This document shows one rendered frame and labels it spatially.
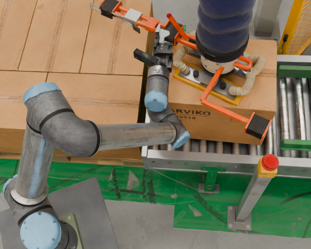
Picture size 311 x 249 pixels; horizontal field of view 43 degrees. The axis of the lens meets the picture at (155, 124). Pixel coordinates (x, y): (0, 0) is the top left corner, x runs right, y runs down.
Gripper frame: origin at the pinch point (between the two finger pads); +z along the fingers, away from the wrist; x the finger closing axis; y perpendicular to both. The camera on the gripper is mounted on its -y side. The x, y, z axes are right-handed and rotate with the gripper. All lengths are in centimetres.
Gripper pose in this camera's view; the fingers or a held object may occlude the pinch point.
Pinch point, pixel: (158, 31)
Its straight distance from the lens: 175.7
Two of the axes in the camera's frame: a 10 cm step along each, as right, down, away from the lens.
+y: 9.9, 0.5, -1.0
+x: -0.7, -4.3, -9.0
